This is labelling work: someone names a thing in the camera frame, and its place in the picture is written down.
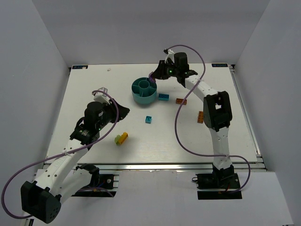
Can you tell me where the purple round lego brick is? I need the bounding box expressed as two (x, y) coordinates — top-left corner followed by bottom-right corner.
(149, 73), (156, 83)

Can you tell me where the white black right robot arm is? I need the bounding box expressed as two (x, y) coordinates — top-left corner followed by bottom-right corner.
(150, 49), (234, 189)

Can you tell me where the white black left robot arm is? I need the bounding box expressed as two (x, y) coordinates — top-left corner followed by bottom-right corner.
(21, 100), (130, 224)

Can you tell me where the yellow-orange long lego brick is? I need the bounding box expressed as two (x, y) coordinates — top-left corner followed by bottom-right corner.
(118, 132), (128, 145)

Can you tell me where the teal long lego brick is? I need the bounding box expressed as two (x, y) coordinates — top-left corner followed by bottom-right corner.
(158, 94), (169, 101)

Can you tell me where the light green small lego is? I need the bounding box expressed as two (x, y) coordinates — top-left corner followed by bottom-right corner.
(114, 135), (121, 145)

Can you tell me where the teal round divided container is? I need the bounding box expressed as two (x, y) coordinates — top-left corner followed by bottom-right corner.
(131, 77), (158, 106)

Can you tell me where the small teal square lego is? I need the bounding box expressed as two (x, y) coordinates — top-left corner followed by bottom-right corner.
(145, 116), (152, 124)

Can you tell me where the dark orange long lego brick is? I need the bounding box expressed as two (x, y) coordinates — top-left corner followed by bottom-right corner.
(176, 98), (187, 105)

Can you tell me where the right blue corner label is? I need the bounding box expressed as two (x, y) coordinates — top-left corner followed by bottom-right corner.
(211, 63), (228, 67)

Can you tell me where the blue corner label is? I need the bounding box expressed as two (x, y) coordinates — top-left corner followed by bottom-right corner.
(71, 65), (88, 70)
(211, 63), (228, 67)

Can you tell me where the orange 2x3 lego brick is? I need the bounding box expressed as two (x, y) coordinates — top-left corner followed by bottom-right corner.
(197, 111), (204, 123)

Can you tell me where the left blue corner label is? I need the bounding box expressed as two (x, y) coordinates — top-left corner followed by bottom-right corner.
(71, 65), (88, 70)

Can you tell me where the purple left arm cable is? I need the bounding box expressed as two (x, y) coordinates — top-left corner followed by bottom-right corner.
(1, 90), (119, 218)

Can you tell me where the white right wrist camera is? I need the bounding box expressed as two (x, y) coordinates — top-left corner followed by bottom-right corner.
(163, 48), (175, 63)

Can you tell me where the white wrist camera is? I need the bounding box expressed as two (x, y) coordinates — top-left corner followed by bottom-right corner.
(163, 48), (175, 63)
(92, 87), (110, 104)

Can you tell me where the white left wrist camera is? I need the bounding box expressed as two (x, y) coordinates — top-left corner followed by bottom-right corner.
(92, 87), (110, 104)

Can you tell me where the aluminium front table rail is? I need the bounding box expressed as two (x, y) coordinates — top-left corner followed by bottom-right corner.
(44, 162), (268, 171)

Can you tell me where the aluminium table rail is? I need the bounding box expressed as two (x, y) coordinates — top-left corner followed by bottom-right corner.
(229, 65), (267, 171)
(44, 162), (268, 171)

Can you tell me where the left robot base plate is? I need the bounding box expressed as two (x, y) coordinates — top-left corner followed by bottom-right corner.
(73, 174), (119, 198)

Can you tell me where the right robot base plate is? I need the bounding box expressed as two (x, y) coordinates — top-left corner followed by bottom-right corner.
(191, 173), (242, 200)

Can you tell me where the aluminium right table rail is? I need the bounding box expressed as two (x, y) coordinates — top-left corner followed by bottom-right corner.
(229, 65), (267, 171)

